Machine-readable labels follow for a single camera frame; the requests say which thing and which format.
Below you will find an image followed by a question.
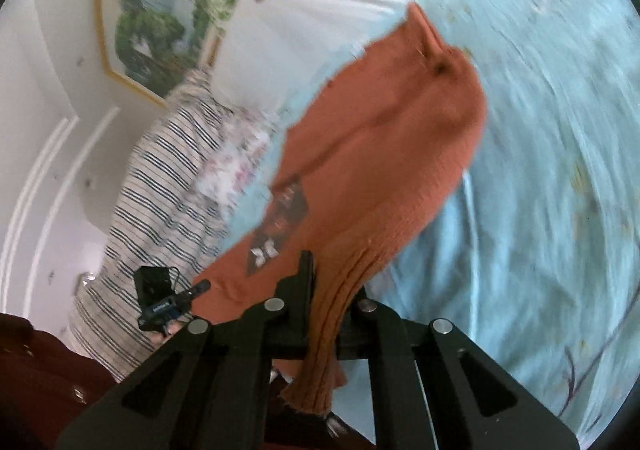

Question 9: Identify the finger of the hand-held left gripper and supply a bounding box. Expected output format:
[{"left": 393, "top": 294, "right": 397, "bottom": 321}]
[{"left": 172, "top": 279, "right": 212, "bottom": 306}]

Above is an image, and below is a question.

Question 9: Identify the striped white navy cloth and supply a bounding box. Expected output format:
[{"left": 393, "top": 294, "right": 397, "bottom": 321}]
[{"left": 69, "top": 69, "right": 237, "bottom": 383}]

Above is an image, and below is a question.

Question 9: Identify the white pillow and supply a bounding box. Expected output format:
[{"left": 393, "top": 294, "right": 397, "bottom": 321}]
[{"left": 212, "top": 0, "right": 516, "bottom": 113}]

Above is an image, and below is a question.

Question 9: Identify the floral white cloth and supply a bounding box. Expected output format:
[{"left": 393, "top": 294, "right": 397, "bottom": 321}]
[{"left": 197, "top": 108, "right": 281, "bottom": 211}]

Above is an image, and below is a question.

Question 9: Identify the orange knitted sweater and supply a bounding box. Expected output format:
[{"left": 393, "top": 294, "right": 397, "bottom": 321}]
[{"left": 192, "top": 2, "right": 488, "bottom": 417}]

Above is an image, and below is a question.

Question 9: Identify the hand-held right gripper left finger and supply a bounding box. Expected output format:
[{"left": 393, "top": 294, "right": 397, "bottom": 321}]
[{"left": 55, "top": 250, "right": 317, "bottom": 450}]

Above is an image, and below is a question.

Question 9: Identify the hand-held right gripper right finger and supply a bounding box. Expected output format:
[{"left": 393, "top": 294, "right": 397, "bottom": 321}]
[{"left": 336, "top": 284, "right": 581, "bottom": 450}]

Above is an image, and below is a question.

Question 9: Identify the dark red wooden furniture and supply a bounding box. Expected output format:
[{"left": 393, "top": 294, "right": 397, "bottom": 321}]
[{"left": 0, "top": 313, "right": 118, "bottom": 450}]

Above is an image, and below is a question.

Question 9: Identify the framed landscape painting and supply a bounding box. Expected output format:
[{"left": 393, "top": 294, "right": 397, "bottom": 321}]
[{"left": 94, "top": 0, "right": 223, "bottom": 108}]

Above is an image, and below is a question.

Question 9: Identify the light blue floral bed sheet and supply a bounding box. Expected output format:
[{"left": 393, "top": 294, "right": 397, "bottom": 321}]
[{"left": 227, "top": 0, "right": 640, "bottom": 437}]

